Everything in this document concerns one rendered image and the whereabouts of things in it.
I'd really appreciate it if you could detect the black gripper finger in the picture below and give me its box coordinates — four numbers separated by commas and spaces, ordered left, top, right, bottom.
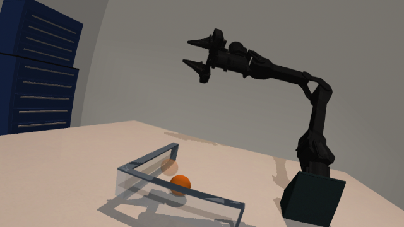
183, 59, 203, 77
187, 34, 212, 50

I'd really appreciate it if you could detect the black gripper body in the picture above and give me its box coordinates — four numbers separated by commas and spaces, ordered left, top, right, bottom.
199, 28, 234, 83

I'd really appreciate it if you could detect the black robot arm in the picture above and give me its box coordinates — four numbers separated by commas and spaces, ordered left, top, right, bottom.
218, 40, 335, 178

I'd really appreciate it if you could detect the clear l-shaped low wall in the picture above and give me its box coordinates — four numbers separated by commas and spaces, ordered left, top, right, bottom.
115, 145, 242, 227

